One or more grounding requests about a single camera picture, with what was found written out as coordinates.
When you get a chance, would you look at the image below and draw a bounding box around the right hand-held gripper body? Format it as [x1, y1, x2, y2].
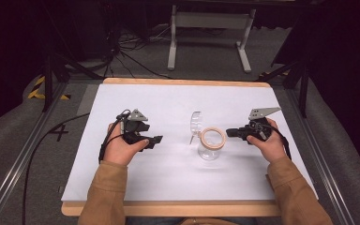
[244, 107, 282, 144]

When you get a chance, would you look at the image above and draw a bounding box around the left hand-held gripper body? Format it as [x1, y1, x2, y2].
[115, 108, 154, 153]

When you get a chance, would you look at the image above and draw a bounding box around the glass jar with wooden rim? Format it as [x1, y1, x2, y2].
[197, 126, 227, 162]

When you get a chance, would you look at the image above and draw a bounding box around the clear glass jar lid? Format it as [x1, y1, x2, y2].
[188, 110, 204, 145]

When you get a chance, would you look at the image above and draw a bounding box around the person's right hand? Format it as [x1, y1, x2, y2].
[247, 117, 288, 164]

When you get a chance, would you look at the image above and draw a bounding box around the person's left hand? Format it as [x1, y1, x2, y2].
[102, 122, 150, 166]

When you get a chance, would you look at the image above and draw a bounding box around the white table sheet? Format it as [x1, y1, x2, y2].
[61, 83, 319, 203]

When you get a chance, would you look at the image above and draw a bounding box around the black tripod stand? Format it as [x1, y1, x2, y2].
[41, 46, 105, 113]
[255, 57, 311, 119]

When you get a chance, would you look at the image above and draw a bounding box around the wooden table board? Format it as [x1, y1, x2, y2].
[61, 77, 282, 218]

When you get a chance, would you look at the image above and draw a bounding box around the white metal stand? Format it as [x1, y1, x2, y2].
[167, 4, 257, 74]

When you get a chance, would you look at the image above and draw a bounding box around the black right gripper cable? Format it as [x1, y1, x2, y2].
[263, 123, 293, 161]

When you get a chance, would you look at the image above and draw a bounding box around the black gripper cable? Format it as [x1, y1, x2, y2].
[97, 109, 132, 165]
[263, 123, 293, 161]

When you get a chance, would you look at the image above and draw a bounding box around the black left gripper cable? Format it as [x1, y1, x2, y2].
[97, 109, 132, 165]

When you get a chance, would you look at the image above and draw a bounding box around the aluminium rail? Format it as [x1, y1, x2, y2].
[0, 82, 69, 225]
[284, 87, 356, 225]

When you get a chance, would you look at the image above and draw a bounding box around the bundle of floor cables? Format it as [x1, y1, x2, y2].
[101, 22, 176, 81]

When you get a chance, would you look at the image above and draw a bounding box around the black floor cable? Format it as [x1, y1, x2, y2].
[21, 112, 91, 225]

